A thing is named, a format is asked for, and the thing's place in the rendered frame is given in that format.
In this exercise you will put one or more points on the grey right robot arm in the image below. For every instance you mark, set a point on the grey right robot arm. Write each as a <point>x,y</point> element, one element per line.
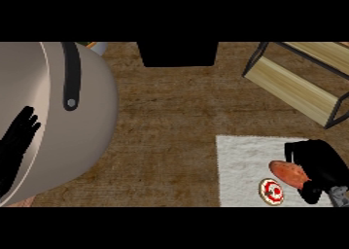
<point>341,197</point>

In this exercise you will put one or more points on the large beige pan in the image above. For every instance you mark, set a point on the large beige pan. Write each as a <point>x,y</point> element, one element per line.
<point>56,120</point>

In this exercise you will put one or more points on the black box appliance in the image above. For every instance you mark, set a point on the black box appliance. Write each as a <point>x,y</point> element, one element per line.
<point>177,53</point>

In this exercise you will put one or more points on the white fuzzy placemat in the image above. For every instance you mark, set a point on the white fuzzy placemat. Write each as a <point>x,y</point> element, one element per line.
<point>248,168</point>

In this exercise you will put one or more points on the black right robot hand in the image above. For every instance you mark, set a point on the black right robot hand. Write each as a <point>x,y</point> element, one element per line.
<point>322,162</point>

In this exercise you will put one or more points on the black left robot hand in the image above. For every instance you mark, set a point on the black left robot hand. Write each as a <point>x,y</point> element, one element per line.
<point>10,146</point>

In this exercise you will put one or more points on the orange sweet potato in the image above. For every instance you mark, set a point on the orange sweet potato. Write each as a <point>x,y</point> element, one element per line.
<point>288,174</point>

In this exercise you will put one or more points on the wooden tiered shelf black frame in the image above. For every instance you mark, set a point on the wooden tiered shelf black frame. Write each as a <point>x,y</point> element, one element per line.
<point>306,81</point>

